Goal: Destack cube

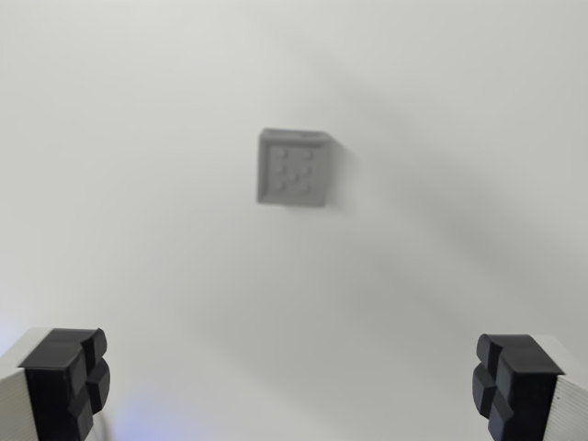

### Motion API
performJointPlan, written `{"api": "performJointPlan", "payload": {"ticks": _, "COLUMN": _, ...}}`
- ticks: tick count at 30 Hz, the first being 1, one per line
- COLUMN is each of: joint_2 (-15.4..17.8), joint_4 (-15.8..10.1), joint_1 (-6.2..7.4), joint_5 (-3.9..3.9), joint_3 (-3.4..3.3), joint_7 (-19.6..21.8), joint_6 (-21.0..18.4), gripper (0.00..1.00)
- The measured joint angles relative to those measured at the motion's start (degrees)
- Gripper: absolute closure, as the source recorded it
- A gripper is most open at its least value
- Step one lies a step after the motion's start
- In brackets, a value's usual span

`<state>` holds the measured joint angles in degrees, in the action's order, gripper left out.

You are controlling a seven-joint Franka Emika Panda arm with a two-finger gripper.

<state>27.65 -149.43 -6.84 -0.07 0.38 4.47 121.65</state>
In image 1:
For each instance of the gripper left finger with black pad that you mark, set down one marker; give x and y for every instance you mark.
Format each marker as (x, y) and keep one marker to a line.
(50, 390)

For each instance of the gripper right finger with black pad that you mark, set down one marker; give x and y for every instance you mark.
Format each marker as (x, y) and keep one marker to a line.
(523, 395)

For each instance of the grey cube with raised studs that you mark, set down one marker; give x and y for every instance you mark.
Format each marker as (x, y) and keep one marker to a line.
(294, 174)

